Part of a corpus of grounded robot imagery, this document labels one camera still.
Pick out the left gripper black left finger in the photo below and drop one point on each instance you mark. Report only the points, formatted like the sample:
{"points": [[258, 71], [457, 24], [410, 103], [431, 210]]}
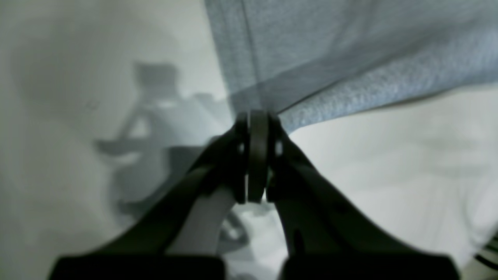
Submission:
{"points": [[177, 238]]}

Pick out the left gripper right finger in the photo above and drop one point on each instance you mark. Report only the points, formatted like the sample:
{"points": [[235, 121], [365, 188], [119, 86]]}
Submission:
{"points": [[327, 237]]}

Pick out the grey t-shirt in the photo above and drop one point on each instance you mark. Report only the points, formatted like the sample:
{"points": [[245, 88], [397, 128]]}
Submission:
{"points": [[314, 60]]}

